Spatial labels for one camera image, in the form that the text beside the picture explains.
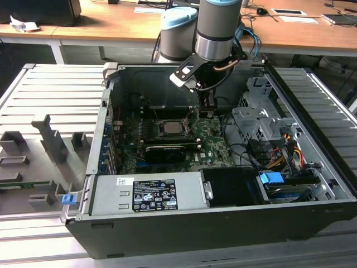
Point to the silver CPU with green edge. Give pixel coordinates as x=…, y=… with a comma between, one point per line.
x=172, y=128

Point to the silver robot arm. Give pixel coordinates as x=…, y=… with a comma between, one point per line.
x=214, y=42

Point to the black RAM slot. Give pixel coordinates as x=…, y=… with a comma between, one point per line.
x=178, y=143
x=178, y=139

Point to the CPU socket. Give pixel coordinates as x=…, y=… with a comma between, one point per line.
x=159, y=128

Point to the blue expansion slot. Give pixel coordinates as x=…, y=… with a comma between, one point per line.
x=156, y=166

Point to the silver drive cage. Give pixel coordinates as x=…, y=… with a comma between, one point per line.
x=248, y=117

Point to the green motherboard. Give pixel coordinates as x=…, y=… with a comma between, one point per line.
x=214, y=145

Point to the black computer mouse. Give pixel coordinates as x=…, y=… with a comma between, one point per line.
x=261, y=11

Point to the black graphics card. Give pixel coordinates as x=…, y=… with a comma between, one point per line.
x=164, y=155

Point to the wooden desk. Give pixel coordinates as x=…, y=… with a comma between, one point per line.
x=42, y=34
x=111, y=25

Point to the blue disk carrier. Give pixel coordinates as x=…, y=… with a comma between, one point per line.
x=270, y=178

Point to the hard disk drive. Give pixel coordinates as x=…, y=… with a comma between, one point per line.
x=287, y=192

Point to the flat grey tablet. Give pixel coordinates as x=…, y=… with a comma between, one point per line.
x=340, y=19

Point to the silver power supply unit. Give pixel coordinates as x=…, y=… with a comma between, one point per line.
x=111, y=195

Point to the black open PC case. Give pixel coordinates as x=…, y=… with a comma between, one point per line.
x=195, y=231

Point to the black monitor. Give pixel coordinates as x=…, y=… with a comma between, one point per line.
x=42, y=11

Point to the blue plastic latch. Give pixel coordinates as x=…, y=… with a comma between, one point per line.
x=68, y=200

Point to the grey parts rack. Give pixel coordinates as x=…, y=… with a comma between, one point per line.
x=39, y=178

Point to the crumpled white paper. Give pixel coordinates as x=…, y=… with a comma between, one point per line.
x=21, y=25

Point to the green RAM stick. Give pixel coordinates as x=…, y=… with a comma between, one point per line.
x=25, y=184

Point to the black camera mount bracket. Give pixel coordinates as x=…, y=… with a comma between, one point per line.
x=196, y=64

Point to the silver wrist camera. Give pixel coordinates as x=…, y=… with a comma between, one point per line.
x=178, y=81

